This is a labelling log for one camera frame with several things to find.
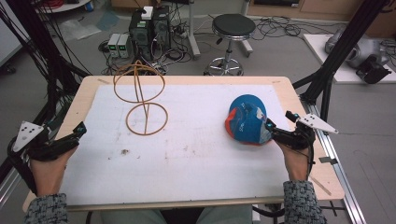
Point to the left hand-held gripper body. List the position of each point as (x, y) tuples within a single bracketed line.
[(26, 133)]

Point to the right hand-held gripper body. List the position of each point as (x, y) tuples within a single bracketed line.
[(299, 135)]

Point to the blue and orange cap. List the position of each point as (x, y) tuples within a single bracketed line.
[(246, 121)]

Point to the person's right hand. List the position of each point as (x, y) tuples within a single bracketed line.
[(297, 163)]

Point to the person's left hand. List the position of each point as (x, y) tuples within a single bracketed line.
[(48, 175)]

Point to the grey tape piece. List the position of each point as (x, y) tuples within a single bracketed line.
[(328, 160)]

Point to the thin wooden stick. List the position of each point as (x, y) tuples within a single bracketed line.
[(320, 185)]

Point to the white floor platform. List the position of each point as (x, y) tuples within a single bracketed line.
[(320, 49)]

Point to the grey power supply unit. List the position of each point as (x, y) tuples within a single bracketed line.
[(113, 45), (125, 45)]

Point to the white foam mat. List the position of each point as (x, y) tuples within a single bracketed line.
[(186, 161)]

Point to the black device on platform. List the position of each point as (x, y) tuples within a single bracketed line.
[(372, 70)]

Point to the grey robot shell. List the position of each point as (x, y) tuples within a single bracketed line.
[(358, 49)]

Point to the person's legs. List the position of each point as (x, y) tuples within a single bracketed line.
[(130, 217)]

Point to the clear plastic sheet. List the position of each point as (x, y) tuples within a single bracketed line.
[(77, 29)]

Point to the black round stool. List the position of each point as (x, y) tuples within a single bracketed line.
[(233, 25)]

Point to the black computer tower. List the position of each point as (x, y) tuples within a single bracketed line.
[(161, 28), (140, 34)]

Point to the white desk leg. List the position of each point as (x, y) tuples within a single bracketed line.
[(193, 31)]

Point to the white round table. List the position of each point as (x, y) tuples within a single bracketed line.
[(65, 6)]

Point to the small white box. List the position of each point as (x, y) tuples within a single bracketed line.
[(147, 12)]

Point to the aluminium rail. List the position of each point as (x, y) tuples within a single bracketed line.
[(339, 174)]

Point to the black metal frame stand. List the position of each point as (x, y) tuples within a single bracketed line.
[(40, 46), (342, 49)]

